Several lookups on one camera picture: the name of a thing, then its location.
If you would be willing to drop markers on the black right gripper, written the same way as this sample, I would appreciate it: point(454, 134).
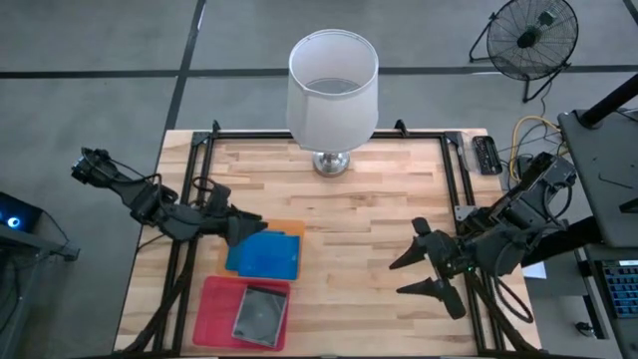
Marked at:
point(446, 256)

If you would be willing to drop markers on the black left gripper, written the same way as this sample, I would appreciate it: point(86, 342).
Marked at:
point(217, 219)

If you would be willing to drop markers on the clear black-tray CD jewel case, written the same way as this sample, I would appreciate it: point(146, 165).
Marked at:
point(259, 319)

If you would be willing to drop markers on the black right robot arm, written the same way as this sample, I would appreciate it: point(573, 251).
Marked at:
point(523, 209)

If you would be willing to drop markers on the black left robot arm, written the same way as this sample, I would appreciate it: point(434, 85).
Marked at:
point(144, 199)

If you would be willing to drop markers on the cream plastic bin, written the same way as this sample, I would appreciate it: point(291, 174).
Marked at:
point(293, 227)

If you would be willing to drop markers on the pink translucent plastic bin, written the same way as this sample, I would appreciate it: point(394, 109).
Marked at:
point(214, 309)

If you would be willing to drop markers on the white paper sheet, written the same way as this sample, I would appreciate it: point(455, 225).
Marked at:
point(536, 271)

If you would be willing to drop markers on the silver table lamp white shade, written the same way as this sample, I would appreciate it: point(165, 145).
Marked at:
point(333, 100)

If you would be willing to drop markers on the black support beam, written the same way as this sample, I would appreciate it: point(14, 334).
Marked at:
point(573, 239)

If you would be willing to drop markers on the black backlit keyboard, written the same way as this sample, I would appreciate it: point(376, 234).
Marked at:
point(620, 289)

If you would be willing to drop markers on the grey desk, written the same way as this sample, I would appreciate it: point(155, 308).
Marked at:
point(35, 242)

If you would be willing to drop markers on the grey side table top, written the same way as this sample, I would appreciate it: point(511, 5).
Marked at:
point(603, 164)

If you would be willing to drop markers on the computer with blue light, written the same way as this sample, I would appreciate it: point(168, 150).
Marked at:
point(15, 212)

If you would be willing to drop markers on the black stand pole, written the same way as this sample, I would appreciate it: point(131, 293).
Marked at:
point(610, 102)

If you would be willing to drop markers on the black floor fan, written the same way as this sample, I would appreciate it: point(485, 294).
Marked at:
point(528, 37)

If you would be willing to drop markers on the black aluminium table frame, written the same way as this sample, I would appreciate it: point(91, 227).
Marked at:
point(239, 135)

